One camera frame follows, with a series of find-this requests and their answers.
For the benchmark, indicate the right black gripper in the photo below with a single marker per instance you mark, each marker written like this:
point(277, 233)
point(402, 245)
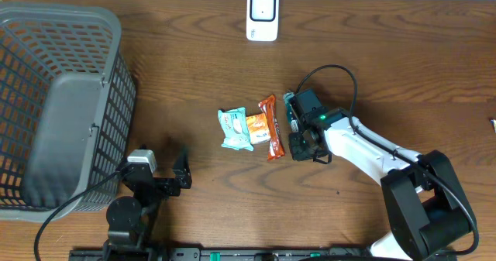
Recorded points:
point(297, 153)

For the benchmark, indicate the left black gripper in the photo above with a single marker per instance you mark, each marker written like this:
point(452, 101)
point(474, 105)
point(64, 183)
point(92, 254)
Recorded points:
point(183, 180)

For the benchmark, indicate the orange snack bar wrapper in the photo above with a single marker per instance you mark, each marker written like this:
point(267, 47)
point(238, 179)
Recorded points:
point(276, 149)

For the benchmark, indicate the teal Listerine mouthwash bottle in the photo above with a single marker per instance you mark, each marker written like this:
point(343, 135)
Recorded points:
point(292, 120)

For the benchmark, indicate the small orange snack packet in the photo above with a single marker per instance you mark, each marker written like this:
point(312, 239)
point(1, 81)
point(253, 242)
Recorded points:
point(258, 128)

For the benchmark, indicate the mint green wipes pack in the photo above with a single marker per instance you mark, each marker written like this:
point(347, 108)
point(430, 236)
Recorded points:
point(234, 125)

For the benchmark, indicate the yellow chips bag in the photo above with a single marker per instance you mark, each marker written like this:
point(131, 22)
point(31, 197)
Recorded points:
point(493, 124)

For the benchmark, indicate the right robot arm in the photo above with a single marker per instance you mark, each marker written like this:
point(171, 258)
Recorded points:
point(427, 208)

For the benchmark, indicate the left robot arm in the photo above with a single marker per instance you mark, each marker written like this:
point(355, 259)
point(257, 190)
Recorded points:
point(131, 218)

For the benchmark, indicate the white barcode scanner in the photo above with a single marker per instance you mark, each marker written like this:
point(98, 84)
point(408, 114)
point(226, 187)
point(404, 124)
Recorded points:
point(262, 20)

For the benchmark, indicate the grey plastic mesh basket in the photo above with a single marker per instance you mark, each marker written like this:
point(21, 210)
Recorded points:
point(67, 101)

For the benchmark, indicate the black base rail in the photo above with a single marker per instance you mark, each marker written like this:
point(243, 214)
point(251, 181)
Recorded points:
point(196, 254)

